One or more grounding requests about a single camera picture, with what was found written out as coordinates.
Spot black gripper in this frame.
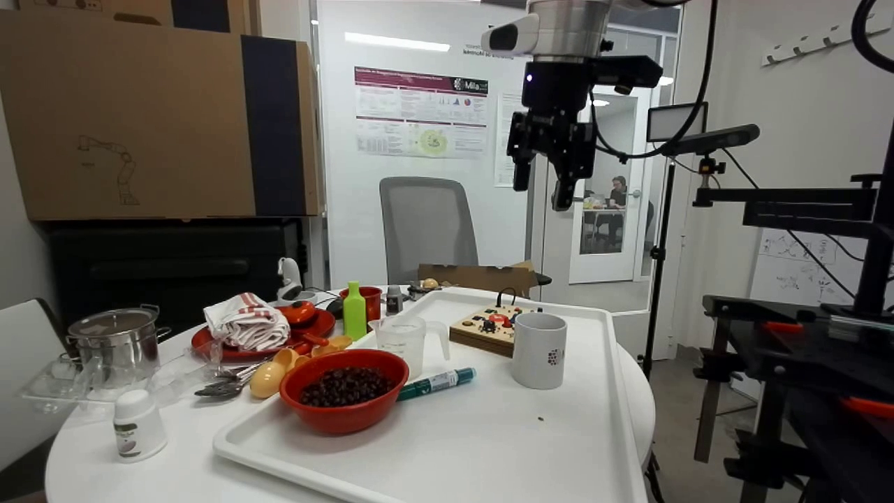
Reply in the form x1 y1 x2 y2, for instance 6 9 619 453
505 86 598 214

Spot green marker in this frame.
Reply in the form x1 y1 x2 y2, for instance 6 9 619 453
396 365 477 404

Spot red bowl with dark beans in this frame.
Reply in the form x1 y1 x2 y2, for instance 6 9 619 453
275 347 414 438

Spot white ceramic mug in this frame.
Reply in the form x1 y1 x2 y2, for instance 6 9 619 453
509 311 569 390

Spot white door with window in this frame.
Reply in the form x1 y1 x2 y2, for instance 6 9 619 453
534 24 681 288

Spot flat cardboard piece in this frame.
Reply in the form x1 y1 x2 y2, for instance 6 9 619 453
414 260 555 298

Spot grey office chair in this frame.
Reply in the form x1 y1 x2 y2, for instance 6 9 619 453
377 175 484 291

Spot black light stand pole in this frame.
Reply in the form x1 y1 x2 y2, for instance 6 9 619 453
636 160 678 378

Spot LED light panel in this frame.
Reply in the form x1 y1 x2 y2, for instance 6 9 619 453
646 101 711 146

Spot small green squeeze bottle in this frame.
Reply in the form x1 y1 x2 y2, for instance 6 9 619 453
341 279 370 342

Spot white plastic tray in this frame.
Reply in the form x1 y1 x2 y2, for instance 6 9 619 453
208 284 651 503

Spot red plate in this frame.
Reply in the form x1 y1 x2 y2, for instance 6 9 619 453
189 305 338 365

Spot white dispenser device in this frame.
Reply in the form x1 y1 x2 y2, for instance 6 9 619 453
274 255 306 305

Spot whiteboard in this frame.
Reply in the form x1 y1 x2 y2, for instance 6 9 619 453
748 227 894 311

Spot orange and yellow toy food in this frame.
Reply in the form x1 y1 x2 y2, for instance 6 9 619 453
245 333 356 403

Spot metal utensil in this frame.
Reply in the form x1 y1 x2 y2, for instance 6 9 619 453
192 361 261 404

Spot black cabinet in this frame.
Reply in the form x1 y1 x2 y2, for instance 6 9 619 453
38 214 309 344

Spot large cardboard box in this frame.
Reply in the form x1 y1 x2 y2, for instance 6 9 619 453
0 5 326 223

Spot cardboard box with dark stripe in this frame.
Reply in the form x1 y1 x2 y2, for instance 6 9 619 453
0 0 261 38

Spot white pill bottle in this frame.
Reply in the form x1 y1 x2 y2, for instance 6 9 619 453
111 386 169 464

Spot clear plastic container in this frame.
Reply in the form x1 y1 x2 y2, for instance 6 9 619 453
20 348 106 417

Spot white chair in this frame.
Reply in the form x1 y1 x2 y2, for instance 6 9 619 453
0 297 70 471

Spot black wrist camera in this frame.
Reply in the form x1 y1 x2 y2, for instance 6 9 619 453
519 52 665 114

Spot wall poster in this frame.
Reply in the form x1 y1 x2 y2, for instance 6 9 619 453
349 65 498 161

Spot wooden switch busy board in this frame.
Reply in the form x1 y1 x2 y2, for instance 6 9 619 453
447 293 542 361

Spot black stereo camera bar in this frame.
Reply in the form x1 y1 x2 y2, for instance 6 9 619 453
655 122 763 160

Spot black robot wrist cable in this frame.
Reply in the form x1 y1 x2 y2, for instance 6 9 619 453
588 0 721 161

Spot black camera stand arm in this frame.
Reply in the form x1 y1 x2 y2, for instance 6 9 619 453
692 156 886 235

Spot white wall coat hooks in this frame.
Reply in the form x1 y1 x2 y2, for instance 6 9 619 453
763 19 883 66

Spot thick black cable conduit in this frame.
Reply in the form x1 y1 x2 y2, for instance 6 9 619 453
850 0 894 76

